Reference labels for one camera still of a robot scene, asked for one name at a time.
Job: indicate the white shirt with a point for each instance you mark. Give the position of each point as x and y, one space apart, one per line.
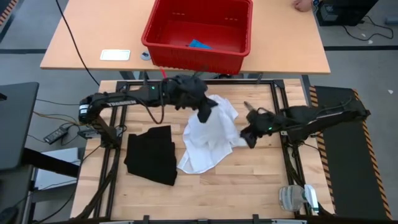
211 140

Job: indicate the small round grey object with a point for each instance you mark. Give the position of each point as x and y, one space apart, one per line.
145 55

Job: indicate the light wooden desk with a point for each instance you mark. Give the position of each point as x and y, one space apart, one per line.
280 37

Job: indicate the grey floor box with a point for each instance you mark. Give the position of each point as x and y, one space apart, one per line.
391 21

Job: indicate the white handheld device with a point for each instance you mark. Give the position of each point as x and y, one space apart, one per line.
311 197

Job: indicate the person's hand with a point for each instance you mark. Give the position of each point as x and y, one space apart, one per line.
303 5

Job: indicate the black computer tower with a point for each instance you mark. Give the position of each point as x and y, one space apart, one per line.
342 11

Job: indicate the white shelf board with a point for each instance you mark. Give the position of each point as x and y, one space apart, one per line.
57 168

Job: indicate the red plastic laundry basket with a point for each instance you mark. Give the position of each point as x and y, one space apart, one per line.
199 60

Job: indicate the black aluminium table frame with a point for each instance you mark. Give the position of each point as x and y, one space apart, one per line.
248 81

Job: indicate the black power adapter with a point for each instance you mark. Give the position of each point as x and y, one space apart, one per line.
56 134

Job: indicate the brown strip tag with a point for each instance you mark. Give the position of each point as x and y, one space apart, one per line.
248 106

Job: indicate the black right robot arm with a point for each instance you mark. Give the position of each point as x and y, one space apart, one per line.
326 119

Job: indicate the black pants garment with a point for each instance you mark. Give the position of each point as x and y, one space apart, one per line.
152 155

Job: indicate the black stand beam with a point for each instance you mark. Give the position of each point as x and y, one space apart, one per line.
49 161

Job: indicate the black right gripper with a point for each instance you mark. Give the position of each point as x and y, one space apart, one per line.
264 123

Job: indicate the dark flat panel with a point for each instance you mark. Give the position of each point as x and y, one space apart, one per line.
15 124

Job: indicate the black mat hazard-striped edge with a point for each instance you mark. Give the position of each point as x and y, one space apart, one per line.
342 161
7 11

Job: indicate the red strip tag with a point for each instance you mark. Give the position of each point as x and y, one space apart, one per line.
163 73

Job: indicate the silver frame bracket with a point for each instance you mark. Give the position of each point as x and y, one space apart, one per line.
283 133

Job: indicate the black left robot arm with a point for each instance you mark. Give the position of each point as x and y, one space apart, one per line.
118 101

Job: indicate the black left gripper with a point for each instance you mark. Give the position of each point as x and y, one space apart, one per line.
183 91

